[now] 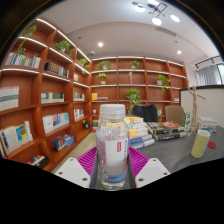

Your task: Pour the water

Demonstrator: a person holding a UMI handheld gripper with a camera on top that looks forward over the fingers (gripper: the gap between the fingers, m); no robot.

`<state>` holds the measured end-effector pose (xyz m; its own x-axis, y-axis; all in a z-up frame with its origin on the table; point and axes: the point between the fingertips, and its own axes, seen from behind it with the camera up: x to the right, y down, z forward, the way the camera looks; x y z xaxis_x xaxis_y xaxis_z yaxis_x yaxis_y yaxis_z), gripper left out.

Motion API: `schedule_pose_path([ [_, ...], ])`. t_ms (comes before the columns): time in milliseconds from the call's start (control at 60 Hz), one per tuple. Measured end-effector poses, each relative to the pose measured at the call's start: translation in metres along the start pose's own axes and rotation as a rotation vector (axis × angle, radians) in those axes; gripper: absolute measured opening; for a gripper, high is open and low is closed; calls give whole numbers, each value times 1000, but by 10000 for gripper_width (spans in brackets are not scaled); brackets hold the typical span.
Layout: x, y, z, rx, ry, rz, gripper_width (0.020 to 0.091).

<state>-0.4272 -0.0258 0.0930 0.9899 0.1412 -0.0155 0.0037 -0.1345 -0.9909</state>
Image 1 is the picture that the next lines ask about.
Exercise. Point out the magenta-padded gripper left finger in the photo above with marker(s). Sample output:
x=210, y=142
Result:
x=71, y=171

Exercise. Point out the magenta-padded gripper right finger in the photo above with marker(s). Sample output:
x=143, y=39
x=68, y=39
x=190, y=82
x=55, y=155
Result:
x=151, y=171

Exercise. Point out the clear plastic water bottle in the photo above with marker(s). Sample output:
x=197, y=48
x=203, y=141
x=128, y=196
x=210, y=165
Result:
x=111, y=146

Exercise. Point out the stack of colourful books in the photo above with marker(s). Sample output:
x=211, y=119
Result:
x=140, y=133

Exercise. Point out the stack of dark books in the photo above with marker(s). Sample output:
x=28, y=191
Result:
x=165, y=130

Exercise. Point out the yellow striped mug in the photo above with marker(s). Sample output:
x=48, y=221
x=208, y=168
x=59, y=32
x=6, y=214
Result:
x=200, y=145

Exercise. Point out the dark blue chair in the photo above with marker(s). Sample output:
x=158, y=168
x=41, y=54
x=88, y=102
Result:
x=145, y=113

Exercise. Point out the tan chair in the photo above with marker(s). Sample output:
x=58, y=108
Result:
x=173, y=115

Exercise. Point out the green and white carton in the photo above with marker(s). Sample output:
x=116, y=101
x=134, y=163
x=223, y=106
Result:
x=187, y=120

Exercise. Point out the flat round red coaster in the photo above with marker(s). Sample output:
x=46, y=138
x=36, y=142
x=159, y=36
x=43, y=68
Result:
x=212, y=145

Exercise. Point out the small green and white box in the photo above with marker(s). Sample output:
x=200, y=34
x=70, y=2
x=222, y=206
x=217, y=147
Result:
x=202, y=125

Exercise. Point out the wooden artist mannequin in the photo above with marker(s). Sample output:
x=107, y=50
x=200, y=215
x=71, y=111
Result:
x=194, y=106

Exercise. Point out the orange wooden shelf unit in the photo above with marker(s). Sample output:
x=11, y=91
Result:
x=53, y=86

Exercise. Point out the grey curtain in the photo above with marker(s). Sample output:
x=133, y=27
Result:
x=207, y=75

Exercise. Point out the window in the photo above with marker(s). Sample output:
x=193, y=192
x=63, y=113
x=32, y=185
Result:
x=221, y=74

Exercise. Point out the recessed ceiling spotlight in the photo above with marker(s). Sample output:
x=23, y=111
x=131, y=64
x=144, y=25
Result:
x=179, y=52
x=100, y=44

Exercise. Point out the branched ceiling lamp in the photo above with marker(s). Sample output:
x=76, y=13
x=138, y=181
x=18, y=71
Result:
x=156, y=21

